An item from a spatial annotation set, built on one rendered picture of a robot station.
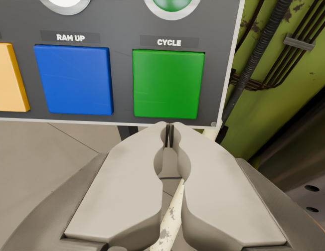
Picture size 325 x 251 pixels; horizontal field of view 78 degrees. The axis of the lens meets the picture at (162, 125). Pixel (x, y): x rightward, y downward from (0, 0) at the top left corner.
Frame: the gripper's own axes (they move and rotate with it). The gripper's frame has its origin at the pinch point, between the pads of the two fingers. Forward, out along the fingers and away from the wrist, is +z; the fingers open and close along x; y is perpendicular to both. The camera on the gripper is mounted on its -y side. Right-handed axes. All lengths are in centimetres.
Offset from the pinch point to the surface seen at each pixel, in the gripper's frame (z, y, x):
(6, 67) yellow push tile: 10.3, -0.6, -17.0
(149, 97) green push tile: 10.3, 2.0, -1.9
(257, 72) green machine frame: 38.9, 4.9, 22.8
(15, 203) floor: 65, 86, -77
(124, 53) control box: 11.1, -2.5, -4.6
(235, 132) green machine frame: 51, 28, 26
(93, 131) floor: 105, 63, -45
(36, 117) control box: 11.0, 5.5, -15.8
